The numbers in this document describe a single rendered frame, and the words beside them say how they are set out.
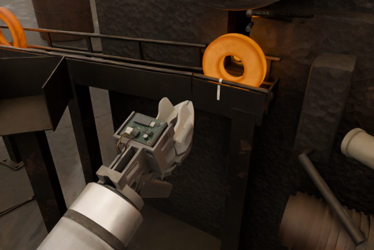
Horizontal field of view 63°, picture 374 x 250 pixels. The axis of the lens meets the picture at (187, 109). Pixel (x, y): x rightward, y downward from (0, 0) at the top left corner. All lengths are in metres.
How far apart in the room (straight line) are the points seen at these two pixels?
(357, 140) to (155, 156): 0.40
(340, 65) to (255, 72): 0.18
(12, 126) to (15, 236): 0.65
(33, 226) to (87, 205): 1.05
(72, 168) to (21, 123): 0.80
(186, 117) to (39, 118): 0.48
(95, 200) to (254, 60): 0.47
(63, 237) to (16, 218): 1.12
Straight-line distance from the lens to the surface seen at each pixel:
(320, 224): 0.71
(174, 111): 0.54
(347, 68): 0.67
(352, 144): 0.66
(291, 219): 0.70
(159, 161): 0.44
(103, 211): 0.40
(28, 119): 0.89
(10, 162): 1.81
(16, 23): 1.30
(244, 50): 0.72
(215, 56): 0.76
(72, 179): 1.59
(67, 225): 0.41
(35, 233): 1.43
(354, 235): 0.66
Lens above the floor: 1.03
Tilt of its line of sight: 31 degrees down
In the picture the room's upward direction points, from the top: straight up
